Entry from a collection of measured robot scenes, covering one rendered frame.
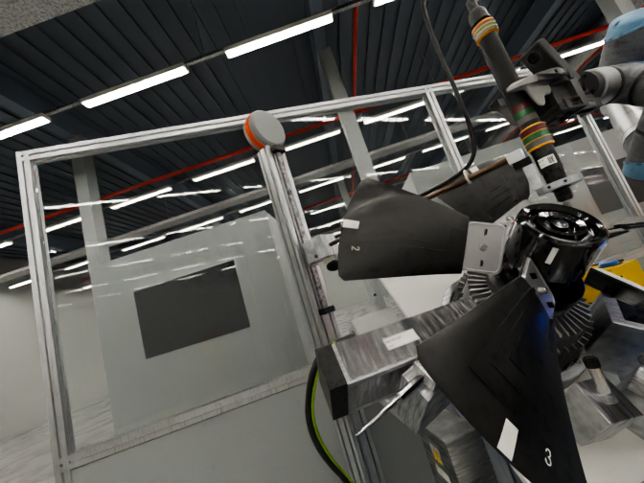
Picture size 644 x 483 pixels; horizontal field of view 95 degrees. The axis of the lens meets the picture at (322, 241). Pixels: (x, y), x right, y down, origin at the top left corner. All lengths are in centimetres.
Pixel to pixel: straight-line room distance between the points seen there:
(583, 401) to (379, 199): 45
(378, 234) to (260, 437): 85
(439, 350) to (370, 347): 20
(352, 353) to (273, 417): 70
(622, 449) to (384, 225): 51
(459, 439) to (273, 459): 63
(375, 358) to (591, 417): 32
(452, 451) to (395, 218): 54
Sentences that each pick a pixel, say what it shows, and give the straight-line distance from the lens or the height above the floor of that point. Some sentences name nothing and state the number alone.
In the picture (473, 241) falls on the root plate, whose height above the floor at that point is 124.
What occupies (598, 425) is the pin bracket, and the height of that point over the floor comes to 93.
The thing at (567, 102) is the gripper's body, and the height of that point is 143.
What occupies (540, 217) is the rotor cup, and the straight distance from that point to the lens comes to 60.
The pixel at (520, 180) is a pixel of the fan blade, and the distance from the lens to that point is 76.
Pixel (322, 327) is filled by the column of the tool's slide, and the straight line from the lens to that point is 99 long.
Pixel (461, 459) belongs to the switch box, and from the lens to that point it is 87.
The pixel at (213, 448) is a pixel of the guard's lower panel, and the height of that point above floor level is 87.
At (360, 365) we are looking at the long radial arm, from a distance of 52.
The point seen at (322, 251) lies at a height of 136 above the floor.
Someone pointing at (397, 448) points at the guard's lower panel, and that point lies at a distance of 131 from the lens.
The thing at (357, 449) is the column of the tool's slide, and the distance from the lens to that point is 109.
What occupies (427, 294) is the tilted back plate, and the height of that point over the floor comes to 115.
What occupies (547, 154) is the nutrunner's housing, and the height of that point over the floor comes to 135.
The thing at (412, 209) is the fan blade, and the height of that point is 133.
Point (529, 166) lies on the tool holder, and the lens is 70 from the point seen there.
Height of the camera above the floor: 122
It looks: 10 degrees up
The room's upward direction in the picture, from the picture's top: 17 degrees counter-clockwise
